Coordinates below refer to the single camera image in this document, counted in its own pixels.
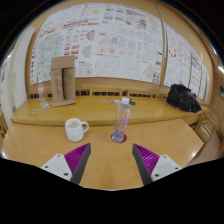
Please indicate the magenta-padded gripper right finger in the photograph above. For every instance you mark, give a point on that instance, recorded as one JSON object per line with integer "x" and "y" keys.
{"x": 163, "y": 166}

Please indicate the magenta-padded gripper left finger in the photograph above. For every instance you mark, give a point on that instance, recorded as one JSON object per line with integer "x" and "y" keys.
{"x": 59, "y": 165}

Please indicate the clear white-capped water bottle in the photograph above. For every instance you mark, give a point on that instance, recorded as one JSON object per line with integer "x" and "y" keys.
{"x": 120, "y": 123}

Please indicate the white mug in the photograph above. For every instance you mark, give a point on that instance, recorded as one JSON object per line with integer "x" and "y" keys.
{"x": 74, "y": 130}

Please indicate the wooden chair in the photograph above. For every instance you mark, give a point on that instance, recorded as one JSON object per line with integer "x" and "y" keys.
{"x": 206, "y": 126}

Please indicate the black bag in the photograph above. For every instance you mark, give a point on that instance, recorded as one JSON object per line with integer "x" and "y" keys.
{"x": 183, "y": 98}

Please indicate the small dark object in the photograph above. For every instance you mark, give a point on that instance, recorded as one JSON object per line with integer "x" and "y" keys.
{"x": 132, "y": 102}

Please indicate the small clear red-labelled bottle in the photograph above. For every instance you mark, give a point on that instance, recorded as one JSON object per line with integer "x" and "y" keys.
{"x": 41, "y": 94}

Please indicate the folded brown cardboard box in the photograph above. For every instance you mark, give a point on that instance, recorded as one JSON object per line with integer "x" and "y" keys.
{"x": 63, "y": 83}

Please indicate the large white diagram wall poster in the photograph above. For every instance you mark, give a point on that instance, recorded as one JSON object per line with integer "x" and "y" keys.
{"x": 183, "y": 56}

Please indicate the large wall poster with map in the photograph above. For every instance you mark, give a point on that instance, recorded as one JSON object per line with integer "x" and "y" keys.
{"x": 106, "y": 40}

